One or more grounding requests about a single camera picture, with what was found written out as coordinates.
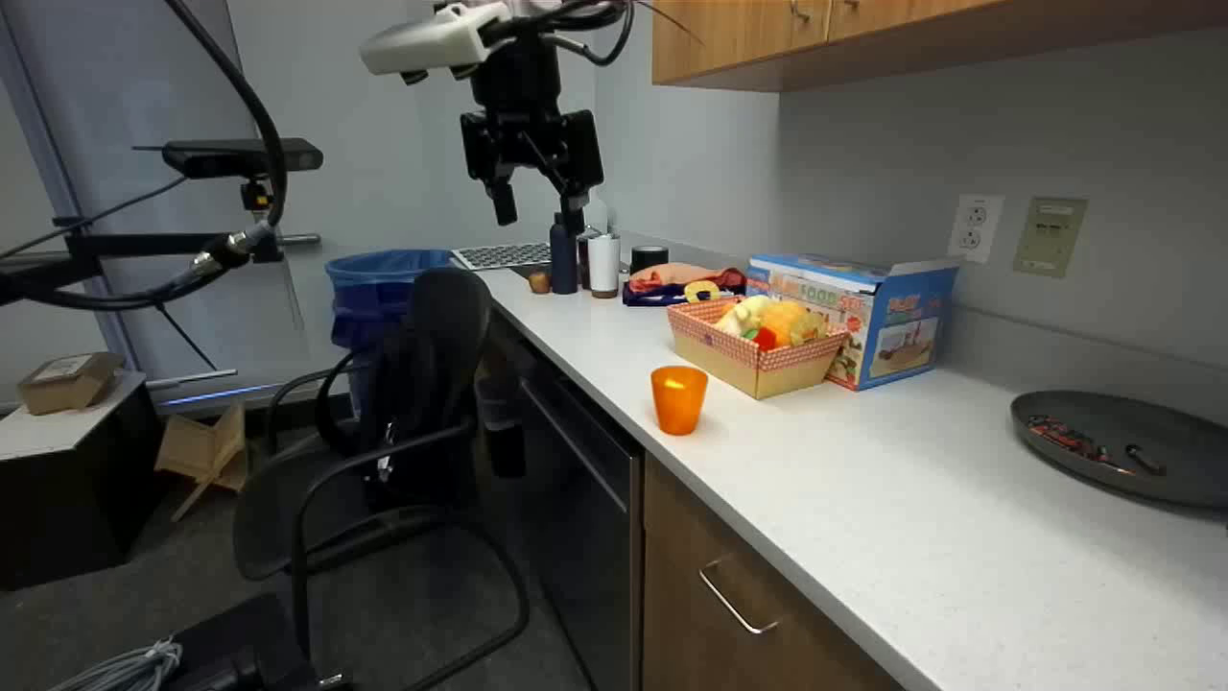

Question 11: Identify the black low cabinet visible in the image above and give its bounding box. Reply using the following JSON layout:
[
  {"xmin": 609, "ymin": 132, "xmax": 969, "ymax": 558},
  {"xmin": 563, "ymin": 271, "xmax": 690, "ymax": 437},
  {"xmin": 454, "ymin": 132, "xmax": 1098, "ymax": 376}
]
[{"xmin": 0, "ymin": 367, "xmax": 166, "ymax": 590}]

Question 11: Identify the small cardboard box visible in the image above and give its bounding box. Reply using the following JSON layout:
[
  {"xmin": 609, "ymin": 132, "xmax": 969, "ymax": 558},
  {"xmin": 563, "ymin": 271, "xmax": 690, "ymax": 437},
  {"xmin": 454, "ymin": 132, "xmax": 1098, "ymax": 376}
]
[{"xmin": 17, "ymin": 348, "xmax": 126, "ymax": 420}]

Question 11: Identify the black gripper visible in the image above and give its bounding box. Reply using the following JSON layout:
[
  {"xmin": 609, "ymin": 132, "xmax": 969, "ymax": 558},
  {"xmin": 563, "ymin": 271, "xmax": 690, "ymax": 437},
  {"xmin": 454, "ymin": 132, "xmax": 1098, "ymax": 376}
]
[{"xmin": 458, "ymin": 33, "xmax": 607, "ymax": 230}]

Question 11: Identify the black office chair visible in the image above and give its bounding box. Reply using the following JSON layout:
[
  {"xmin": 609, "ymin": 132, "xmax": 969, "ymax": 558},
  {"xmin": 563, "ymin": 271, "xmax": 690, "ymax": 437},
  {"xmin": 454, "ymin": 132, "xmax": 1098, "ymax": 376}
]
[{"xmin": 229, "ymin": 266, "xmax": 532, "ymax": 691}]

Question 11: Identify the beige light switch plate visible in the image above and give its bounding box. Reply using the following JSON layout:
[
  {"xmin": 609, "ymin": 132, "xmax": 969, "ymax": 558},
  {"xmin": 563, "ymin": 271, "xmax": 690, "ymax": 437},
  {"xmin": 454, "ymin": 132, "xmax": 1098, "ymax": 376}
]
[{"xmin": 1012, "ymin": 191, "xmax": 1091, "ymax": 279}]

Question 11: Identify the grey cable bundle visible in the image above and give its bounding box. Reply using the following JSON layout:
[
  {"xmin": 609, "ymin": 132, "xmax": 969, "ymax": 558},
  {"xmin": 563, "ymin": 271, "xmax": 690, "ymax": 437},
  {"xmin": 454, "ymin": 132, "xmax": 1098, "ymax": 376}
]
[{"xmin": 51, "ymin": 638, "xmax": 188, "ymax": 691}]

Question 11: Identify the yellow white toy banana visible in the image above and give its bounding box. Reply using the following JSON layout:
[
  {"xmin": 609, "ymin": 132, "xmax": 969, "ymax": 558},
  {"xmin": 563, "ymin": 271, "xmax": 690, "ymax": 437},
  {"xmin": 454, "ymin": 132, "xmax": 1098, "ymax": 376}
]
[{"xmin": 729, "ymin": 295, "xmax": 774, "ymax": 336}]

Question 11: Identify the wooden wall cabinet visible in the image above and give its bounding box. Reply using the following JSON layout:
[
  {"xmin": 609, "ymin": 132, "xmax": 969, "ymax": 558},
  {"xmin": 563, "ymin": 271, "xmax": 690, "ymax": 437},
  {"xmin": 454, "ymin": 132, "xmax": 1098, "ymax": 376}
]
[{"xmin": 647, "ymin": 0, "xmax": 1228, "ymax": 93}]

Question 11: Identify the blue lined trash bin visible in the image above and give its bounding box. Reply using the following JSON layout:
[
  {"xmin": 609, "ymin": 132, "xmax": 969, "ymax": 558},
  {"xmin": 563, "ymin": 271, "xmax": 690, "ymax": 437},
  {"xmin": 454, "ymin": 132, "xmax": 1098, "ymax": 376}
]
[{"xmin": 321, "ymin": 244, "xmax": 472, "ymax": 359}]

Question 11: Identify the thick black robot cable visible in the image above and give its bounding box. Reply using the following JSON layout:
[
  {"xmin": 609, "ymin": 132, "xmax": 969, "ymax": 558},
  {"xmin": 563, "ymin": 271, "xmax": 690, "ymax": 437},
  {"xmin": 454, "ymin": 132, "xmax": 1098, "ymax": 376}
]
[{"xmin": 0, "ymin": 0, "xmax": 292, "ymax": 313}]

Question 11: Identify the grey keyboard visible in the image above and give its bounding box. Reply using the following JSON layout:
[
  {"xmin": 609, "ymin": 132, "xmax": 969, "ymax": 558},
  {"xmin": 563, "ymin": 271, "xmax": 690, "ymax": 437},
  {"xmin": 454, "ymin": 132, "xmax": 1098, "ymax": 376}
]
[{"xmin": 458, "ymin": 240, "xmax": 552, "ymax": 278}]

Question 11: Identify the pink and blue toy package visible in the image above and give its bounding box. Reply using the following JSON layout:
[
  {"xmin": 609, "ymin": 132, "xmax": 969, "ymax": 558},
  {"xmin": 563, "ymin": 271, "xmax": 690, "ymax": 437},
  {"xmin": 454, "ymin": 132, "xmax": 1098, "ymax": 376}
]
[{"xmin": 623, "ymin": 262, "xmax": 749, "ymax": 310}]

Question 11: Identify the wooden drawer with metal handle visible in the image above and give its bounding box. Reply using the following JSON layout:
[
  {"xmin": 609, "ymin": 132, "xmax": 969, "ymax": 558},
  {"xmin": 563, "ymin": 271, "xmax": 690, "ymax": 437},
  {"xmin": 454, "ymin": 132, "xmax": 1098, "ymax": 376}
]
[{"xmin": 641, "ymin": 455, "xmax": 906, "ymax": 691}]

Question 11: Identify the folded cardboard piece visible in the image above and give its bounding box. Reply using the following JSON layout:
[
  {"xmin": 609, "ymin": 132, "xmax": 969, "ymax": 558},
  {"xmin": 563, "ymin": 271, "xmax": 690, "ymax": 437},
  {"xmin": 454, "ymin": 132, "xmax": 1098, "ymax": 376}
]
[{"xmin": 149, "ymin": 399, "xmax": 252, "ymax": 523}]

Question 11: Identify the orange plastic cup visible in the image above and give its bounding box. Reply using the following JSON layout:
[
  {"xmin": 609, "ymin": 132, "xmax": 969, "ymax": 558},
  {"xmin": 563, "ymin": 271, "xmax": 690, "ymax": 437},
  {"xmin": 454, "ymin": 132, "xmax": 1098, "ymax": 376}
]
[{"xmin": 647, "ymin": 359, "xmax": 709, "ymax": 441}]

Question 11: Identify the dark round plate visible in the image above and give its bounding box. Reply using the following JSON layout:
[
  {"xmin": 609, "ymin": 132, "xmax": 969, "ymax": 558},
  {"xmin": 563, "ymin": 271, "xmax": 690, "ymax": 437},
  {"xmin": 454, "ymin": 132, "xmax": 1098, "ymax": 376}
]
[{"xmin": 1009, "ymin": 388, "xmax": 1228, "ymax": 516}]

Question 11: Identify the white electrical outlet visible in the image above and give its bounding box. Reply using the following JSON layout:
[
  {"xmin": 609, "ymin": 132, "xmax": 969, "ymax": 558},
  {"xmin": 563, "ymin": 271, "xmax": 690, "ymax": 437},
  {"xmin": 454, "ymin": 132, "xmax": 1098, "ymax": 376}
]
[{"xmin": 948, "ymin": 191, "xmax": 1009, "ymax": 267}]

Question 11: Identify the black dishwasher with silver handles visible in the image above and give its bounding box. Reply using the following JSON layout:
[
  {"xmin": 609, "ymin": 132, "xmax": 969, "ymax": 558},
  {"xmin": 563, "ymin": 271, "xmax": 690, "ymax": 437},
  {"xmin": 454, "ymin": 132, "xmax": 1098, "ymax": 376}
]
[{"xmin": 513, "ymin": 342, "xmax": 646, "ymax": 691}]

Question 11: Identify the colourful toy food box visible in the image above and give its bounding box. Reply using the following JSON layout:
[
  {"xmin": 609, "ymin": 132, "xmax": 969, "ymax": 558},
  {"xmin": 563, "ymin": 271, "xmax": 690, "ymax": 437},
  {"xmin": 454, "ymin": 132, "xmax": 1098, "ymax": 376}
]
[{"xmin": 746, "ymin": 249, "xmax": 960, "ymax": 394}]

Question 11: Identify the black bar camera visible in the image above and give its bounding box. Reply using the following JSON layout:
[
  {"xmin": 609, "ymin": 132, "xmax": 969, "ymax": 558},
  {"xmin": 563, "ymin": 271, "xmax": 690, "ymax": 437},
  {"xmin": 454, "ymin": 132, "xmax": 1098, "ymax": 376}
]
[{"xmin": 163, "ymin": 135, "xmax": 328, "ymax": 179}]

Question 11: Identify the orange round toy bread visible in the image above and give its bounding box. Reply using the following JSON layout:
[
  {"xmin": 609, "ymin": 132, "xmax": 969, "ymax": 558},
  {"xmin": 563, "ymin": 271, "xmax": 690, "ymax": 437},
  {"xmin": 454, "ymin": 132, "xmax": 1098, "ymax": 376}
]
[{"xmin": 764, "ymin": 299, "xmax": 825, "ymax": 348}]

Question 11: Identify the white bottle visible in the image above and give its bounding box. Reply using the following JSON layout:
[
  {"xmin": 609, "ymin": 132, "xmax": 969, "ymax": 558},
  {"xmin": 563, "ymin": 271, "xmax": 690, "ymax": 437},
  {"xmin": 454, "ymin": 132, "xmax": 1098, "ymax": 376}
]
[{"xmin": 585, "ymin": 228, "xmax": 624, "ymax": 299}]

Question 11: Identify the reddish toy sausage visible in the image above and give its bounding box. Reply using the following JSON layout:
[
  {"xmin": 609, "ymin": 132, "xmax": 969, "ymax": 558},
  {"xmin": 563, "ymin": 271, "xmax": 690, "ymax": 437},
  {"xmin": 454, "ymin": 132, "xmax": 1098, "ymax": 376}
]
[{"xmin": 1025, "ymin": 416, "xmax": 1114, "ymax": 464}]

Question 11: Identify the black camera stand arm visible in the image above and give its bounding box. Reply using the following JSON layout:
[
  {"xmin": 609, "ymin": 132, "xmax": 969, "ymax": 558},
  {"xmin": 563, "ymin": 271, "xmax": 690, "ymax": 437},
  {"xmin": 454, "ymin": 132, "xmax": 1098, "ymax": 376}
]
[{"xmin": 0, "ymin": 228, "xmax": 321, "ymax": 279}]

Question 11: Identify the red checkered cardboard basket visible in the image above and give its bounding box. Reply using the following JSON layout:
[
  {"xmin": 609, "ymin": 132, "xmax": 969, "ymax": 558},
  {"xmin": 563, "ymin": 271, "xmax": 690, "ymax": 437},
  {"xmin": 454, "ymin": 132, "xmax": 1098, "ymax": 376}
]
[{"xmin": 663, "ymin": 295, "xmax": 852, "ymax": 402}]

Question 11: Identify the dark blue bottle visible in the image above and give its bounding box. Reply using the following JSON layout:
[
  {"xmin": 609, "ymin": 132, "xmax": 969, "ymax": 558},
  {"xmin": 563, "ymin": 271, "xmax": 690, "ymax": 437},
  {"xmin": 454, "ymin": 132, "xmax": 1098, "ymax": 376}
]
[{"xmin": 544, "ymin": 206, "xmax": 589, "ymax": 299}]

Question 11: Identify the large white board panel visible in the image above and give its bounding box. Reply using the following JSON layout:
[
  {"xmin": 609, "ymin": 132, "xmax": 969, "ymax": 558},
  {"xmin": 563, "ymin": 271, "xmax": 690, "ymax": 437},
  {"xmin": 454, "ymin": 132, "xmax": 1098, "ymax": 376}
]
[{"xmin": 0, "ymin": 0, "xmax": 339, "ymax": 416}]

